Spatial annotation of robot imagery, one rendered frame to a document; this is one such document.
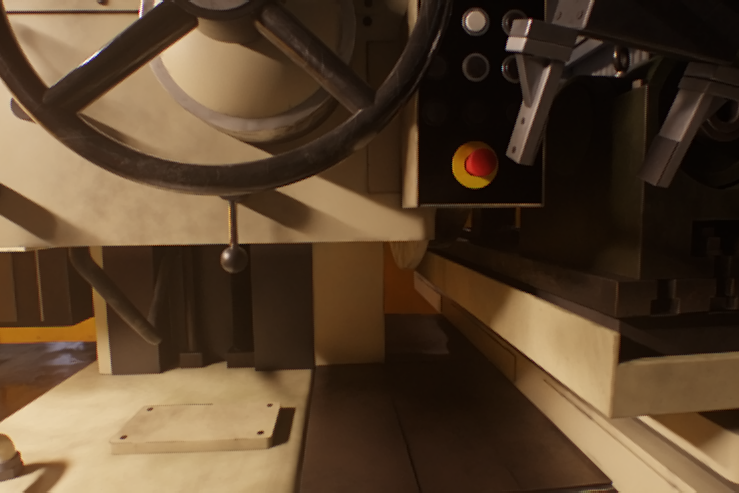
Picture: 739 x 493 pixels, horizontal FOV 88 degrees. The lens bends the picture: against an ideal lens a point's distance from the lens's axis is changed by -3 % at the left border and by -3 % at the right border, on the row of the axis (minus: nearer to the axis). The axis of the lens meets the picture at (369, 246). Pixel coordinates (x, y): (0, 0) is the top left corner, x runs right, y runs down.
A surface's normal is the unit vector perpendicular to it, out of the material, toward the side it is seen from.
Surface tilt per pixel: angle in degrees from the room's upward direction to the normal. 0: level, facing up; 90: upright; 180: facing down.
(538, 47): 113
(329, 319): 90
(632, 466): 90
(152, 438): 0
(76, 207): 90
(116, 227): 90
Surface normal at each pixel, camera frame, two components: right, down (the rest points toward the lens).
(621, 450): -1.00, 0.02
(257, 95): 0.14, 0.57
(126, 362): 0.08, 0.09
